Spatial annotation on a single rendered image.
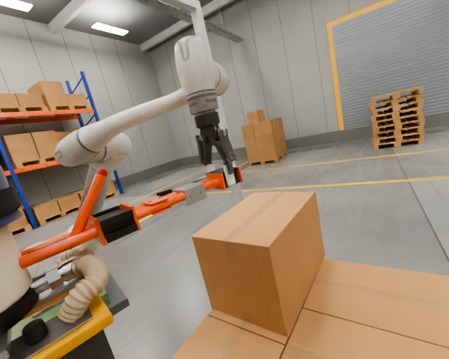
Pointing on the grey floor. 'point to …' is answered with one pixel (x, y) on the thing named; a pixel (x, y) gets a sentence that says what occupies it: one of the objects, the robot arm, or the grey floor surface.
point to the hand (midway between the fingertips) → (220, 177)
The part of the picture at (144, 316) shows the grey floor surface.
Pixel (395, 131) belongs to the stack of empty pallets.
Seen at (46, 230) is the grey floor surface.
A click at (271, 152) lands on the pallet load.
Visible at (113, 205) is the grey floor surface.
